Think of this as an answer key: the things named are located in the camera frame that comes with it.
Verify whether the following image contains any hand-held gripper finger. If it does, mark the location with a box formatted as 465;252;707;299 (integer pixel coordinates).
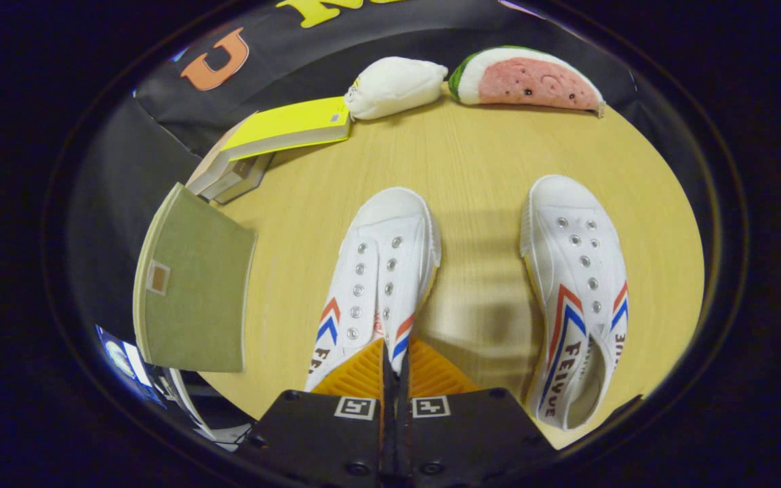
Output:
245;338;391;485
397;338;557;483

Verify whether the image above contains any white striped canvas shoe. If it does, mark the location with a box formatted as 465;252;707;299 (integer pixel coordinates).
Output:
519;175;630;432
304;187;442;394

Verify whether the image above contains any olive fabric storage box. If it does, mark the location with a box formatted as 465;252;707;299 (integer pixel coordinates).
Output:
133;182;258;373

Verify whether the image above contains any pale grey book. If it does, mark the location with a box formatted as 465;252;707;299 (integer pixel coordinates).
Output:
211;152;275;205

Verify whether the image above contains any beige book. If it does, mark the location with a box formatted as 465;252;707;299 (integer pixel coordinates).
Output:
186;115;276;197

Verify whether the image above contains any yellow book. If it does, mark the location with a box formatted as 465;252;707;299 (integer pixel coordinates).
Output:
220;96;352;162

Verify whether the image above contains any white plush toy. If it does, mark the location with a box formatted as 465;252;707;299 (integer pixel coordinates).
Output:
344;56;449;121

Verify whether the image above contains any watermelon slice plush toy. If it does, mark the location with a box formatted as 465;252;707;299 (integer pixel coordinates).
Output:
448;45;606;118

